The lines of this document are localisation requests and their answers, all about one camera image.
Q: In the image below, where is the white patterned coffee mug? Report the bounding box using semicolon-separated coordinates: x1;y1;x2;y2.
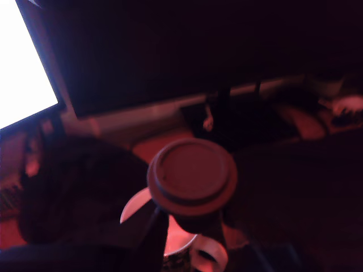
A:
120;188;248;272

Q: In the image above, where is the dark table cloth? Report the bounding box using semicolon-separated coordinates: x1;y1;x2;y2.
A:
0;131;363;272

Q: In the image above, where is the black cloth bundle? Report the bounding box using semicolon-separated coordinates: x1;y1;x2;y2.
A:
18;137;150;245

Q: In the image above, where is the black monitor stand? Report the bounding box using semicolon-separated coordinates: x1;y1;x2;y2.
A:
180;88;298;151

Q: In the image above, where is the small white object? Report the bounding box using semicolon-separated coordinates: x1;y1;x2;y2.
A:
317;95;363;127

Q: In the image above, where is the white pot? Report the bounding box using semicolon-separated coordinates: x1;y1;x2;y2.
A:
306;73;345;97

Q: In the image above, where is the dark switched-off monitor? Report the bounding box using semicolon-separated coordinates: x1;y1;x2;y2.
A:
15;0;363;119

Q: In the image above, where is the lit computer monitor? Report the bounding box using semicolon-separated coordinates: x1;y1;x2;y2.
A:
0;0;69;134

